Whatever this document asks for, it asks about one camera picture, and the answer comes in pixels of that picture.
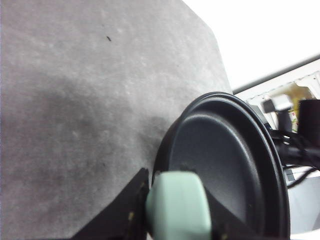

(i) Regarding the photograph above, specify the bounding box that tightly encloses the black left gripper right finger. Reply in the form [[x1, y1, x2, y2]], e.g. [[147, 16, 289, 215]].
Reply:
[[179, 163, 263, 240]]

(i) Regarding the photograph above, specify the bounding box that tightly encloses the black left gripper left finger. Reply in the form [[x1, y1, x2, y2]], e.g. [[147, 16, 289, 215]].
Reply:
[[71, 168, 149, 240]]

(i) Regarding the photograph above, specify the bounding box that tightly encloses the black pan with green handle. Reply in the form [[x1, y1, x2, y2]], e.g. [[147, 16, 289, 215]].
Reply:
[[152, 92, 290, 240]]

